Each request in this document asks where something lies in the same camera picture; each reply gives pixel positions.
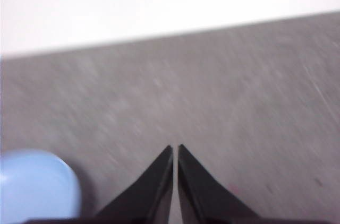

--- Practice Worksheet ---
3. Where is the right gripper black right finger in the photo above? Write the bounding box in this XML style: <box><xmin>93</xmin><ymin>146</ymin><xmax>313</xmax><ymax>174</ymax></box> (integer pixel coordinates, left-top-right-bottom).
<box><xmin>177</xmin><ymin>144</ymin><xmax>263</xmax><ymax>221</ymax></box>

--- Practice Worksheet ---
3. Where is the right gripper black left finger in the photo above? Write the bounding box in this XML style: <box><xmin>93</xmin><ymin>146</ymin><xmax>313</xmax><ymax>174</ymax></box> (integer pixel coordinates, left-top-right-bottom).
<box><xmin>95</xmin><ymin>145</ymin><xmax>174</xmax><ymax>221</ymax></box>

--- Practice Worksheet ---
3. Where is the blue round plate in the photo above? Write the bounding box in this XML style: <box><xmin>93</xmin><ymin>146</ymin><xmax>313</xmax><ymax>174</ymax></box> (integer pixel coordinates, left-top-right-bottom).
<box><xmin>0</xmin><ymin>149</ymin><xmax>82</xmax><ymax>224</ymax></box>

